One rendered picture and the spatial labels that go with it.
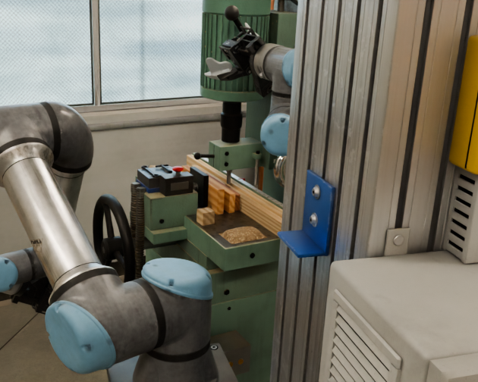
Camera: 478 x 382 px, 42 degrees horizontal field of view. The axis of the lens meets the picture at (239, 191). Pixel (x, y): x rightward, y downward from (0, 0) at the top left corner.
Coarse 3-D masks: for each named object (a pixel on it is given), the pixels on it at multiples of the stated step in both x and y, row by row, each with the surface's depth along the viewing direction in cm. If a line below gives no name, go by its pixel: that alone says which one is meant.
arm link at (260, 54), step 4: (268, 44) 131; (272, 44) 130; (276, 44) 131; (260, 48) 130; (264, 48) 129; (268, 48) 129; (256, 52) 130; (260, 52) 129; (264, 52) 128; (256, 56) 130; (260, 56) 129; (264, 56) 128; (256, 60) 130; (260, 60) 129; (256, 64) 130; (260, 64) 129; (256, 68) 131; (260, 68) 129; (256, 72) 132; (260, 72) 131; (260, 76) 130; (264, 76) 131
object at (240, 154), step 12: (216, 144) 170; (228, 144) 171; (240, 144) 171; (252, 144) 173; (216, 156) 171; (228, 156) 170; (240, 156) 172; (216, 168) 171; (228, 168) 171; (240, 168) 173
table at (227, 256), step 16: (192, 224) 162; (224, 224) 161; (240, 224) 161; (256, 224) 162; (160, 240) 162; (176, 240) 165; (192, 240) 163; (208, 240) 154; (224, 240) 151; (256, 240) 152; (272, 240) 153; (208, 256) 156; (224, 256) 148; (240, 256) 150; (256, 256) 152; (272, 256) 155
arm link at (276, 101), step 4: (272, 92) 126; (276, 92) 125; (272, 96) 126; (276, 96) 125; (280, 96) 124; (284, 96) 124; (288, 96) 123; (272, 100) 126; (276, 100) 125; (280, 100) 124; (284, 100) 124; (288, 100) 124; (272, 104) 126; (276, 104) 125; (280, 104) 123; (284, 104) 122; (288, 104) 122; (272, 108) 123
